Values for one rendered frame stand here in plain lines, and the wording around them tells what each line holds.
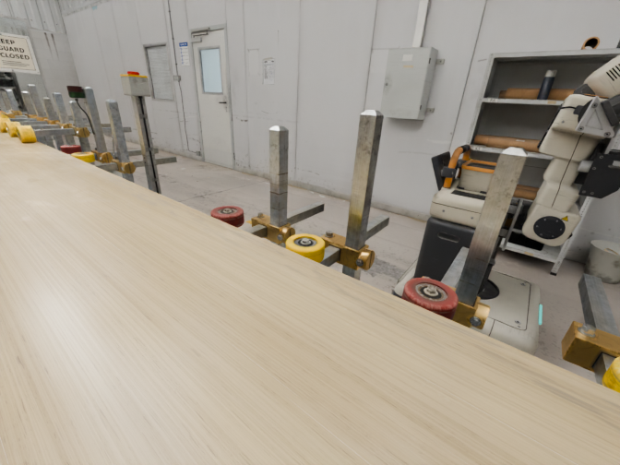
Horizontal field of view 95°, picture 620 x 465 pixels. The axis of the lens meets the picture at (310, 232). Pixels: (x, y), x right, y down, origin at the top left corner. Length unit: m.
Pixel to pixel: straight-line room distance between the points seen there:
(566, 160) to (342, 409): 1.41
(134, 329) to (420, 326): 0.37
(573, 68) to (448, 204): 1.97
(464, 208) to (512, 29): 2.10
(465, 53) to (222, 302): 3.11
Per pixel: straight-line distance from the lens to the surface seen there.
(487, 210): 0.56
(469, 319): 0.64
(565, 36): 3.23
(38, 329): 0.49
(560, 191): 1.55
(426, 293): 0.48
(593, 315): 0.74
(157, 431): 0.33
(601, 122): 1.39
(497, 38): 3.27
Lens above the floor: 1.17
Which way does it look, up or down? 25 degrees down
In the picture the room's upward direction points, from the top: 3 degrees clockwise
